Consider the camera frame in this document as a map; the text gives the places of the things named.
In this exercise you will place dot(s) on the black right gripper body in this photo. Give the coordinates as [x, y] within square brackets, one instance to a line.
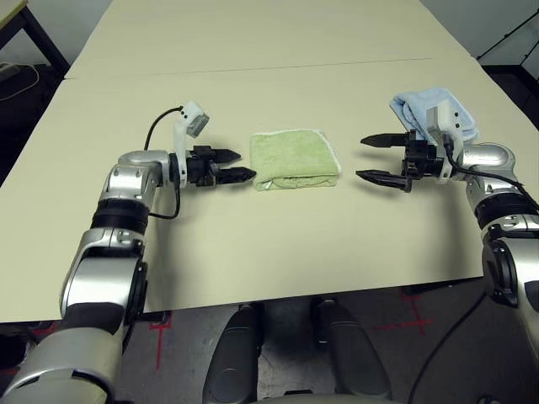
[423, 162]

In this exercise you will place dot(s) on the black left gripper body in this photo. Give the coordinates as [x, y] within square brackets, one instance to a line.
[200, 166]

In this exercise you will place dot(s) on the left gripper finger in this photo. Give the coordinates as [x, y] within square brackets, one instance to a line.
[236, 174]
[227, 156]

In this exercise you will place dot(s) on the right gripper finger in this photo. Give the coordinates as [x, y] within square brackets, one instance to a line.
[383, 141]
[383, 177]

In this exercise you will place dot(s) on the green towel with white trim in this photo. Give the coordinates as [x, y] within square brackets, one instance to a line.
[290, 157]

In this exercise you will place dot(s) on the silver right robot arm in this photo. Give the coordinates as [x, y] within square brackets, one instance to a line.
[501, 202]

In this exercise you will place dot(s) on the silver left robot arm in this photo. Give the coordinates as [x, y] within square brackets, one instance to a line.
[122, 202]

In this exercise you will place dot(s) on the folded light blue towel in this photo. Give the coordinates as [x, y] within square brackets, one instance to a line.
[421, 109]

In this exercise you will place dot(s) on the black table foot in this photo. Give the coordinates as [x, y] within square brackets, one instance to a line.
[158, 315]
[414, 288]

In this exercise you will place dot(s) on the black framed glass cabinet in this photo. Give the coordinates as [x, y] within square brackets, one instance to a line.
[509, 80]

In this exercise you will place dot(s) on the dark grey robot right leg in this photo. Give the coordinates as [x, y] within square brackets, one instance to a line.
[353, 353]

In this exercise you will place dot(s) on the dark grey robot leg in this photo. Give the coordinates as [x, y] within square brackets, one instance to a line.
[353, 353]
[236, 357]

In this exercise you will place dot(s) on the dark grey robot left leg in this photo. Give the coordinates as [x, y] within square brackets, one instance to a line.
[236, 357]

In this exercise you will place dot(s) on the white power adapter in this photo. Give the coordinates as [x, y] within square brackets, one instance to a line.
[8, 71]

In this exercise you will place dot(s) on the beige robot torso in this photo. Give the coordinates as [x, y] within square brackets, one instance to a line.
[320, 399]

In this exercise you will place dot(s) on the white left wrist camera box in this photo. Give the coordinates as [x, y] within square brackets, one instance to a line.
[189, 122]

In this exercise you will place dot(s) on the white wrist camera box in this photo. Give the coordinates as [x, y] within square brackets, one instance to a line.
[446, 122]
[189, 122]

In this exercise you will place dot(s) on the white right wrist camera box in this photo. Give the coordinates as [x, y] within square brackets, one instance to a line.
[446, 122]

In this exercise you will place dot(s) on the beige side table black frame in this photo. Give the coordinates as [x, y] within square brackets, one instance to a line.
[42, 46]

